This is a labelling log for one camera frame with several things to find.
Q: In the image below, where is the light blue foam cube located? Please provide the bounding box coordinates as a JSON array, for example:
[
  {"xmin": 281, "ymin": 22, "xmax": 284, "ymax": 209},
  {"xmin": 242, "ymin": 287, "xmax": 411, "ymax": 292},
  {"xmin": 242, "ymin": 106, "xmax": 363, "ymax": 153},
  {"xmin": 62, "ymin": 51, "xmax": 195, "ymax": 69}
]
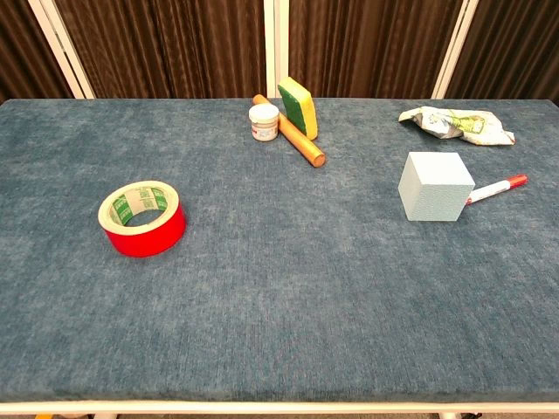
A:
[{"xmin": 397, "ymin": 151, "xmax": 476, "ymax": 223}]

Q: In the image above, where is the red and white marker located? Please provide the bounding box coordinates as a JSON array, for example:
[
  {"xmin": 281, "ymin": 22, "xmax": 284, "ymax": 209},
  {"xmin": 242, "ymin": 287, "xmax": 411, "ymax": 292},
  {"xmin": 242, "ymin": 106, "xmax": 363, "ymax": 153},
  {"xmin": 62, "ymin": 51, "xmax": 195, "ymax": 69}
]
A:
[{"xmin": 466, "ymin": 174, "xmax": 528, "ymax": 207}]

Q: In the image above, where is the red adhesive tape roll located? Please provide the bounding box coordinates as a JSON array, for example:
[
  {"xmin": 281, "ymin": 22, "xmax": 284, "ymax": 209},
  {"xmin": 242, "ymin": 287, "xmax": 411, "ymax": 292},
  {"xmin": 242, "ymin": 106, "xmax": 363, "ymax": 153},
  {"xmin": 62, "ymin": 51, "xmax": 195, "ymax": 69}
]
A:
[{"xmin": 97, "ymin": 180, "xmax": 188, "ymax": 258}]

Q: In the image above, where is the blue felt table mat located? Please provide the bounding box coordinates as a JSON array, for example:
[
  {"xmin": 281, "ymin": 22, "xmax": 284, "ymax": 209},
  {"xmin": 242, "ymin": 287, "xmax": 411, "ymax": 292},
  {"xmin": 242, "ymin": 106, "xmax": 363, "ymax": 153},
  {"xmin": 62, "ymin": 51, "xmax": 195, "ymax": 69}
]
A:
[{"xmin": 0, "ymin": 98, "xmax": 559, "ymax": 403}]

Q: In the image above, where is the wooden cylinder rod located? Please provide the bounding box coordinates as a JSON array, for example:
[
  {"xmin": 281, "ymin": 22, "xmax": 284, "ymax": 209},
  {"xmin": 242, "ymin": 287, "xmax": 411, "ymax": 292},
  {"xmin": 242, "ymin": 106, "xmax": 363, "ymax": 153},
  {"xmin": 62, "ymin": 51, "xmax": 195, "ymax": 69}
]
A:
[{"xmin": 252, "ymin": 93, "xmax": 327, "ymax": 168}]

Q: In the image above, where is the small white plastic jar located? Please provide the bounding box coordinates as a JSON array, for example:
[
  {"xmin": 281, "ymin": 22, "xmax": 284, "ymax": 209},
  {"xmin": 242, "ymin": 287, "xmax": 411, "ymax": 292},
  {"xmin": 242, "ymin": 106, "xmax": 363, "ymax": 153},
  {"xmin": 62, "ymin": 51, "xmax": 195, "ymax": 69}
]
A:
[{"xmin": 248, "ymin": 103, "xmax": 280, "ymax": 142}]

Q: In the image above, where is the yellow green scrubbing sponge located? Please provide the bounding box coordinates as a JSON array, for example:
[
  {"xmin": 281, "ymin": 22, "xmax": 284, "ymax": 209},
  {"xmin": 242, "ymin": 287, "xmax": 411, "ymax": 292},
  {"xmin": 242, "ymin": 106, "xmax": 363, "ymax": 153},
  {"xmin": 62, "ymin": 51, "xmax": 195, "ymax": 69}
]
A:
[{"xmin": 277, "ymin": 77, "xmax": 319, "ymax": 141}]

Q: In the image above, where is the dark brown curtain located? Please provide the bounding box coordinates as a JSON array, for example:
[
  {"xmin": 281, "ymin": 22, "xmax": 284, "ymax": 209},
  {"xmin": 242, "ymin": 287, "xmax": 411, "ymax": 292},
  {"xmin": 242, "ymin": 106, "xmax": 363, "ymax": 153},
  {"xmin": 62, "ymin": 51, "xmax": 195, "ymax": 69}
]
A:
[{"xmin": 0, "ymin": 0, "xmax": 559, "ymax": 104}]

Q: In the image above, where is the crumpled printed snack bag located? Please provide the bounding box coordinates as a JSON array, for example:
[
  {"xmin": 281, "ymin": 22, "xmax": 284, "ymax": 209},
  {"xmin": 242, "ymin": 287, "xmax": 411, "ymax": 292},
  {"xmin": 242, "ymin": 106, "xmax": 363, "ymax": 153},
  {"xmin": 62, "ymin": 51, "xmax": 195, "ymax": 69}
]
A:
[{"xmin": 397, "ymin": 105, "xmax": 516, "ymax": 147}]

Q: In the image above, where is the white screen frame post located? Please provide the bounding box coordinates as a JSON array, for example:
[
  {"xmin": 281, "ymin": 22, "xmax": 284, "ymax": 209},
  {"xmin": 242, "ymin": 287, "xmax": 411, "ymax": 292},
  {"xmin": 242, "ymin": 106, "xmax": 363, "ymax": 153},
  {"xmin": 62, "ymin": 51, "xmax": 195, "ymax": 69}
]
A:
[
  {"xmin": 431, "ymin": 0, "xmax": 480, "ymax": 100},
  {"xmin": 27, "ymin": 0, "xmax": 96, "ymax": 100},
  {"xmin": 263, "ymin": 0, "xmax": 291, "ymax": 100}
]

